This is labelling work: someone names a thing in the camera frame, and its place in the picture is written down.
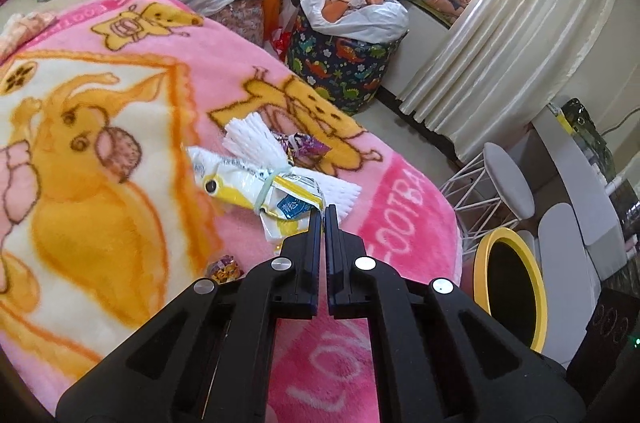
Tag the yellow white snack wrapper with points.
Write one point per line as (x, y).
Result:
(282, 200)

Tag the orange bag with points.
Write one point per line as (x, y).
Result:
(271, 10)

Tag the white foam fruit net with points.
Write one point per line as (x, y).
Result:
(252, 141)

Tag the cream window curtain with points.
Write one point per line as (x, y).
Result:
(501, 63)

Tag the white round stool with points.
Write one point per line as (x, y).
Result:
(489, 192)

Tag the dinosaur print laundry basket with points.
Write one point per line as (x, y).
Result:
(344, 71)

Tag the white plastic bag with clothes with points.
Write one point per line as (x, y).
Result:
(370, 21)

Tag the grey white vanity desk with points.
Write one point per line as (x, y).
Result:
(580, 240)

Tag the floral fabric bag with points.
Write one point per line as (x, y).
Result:
(243, 17)

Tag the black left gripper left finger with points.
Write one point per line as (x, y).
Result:
(297, 291)

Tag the small candy wrapper on blanket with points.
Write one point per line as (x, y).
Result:
(225, 269)

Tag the yellow rimmed trash bin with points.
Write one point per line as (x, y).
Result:
(506, 282)

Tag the purple candy wrapper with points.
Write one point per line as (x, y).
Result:
(300, 149)

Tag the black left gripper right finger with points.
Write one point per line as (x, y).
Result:
(346, 296)

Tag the pink cartoon fleece blanket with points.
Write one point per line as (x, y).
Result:
(101, 221)

